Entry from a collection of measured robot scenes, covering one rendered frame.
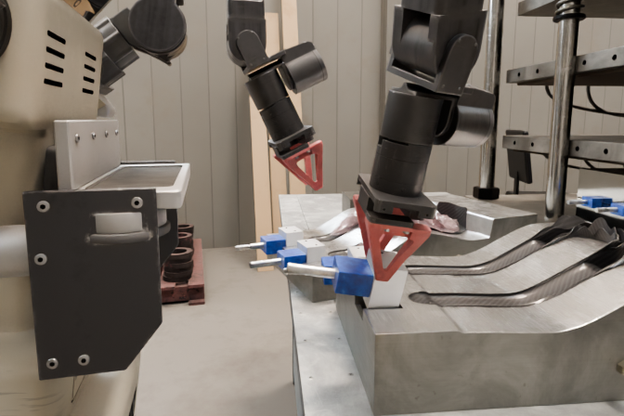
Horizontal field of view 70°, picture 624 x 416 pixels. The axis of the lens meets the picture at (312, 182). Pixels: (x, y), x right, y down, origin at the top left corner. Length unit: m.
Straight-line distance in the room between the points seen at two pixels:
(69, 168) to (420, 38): 0.33
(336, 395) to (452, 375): 0.13
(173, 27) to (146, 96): 3.17
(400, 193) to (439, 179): 3.97
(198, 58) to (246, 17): 3.15
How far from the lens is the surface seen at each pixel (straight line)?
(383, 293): 0.52
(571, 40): 1.57
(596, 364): 0.59
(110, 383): 0.61
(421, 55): 0.45
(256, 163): 3.39
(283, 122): 0.72
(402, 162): 0.46
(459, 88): 0.46
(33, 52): 0.43
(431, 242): 0.85
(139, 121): 3.87
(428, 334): 0.49
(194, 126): 3.83
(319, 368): 0.59
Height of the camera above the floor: 1.10
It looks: 8 degrees down
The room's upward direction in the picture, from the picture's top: straight up
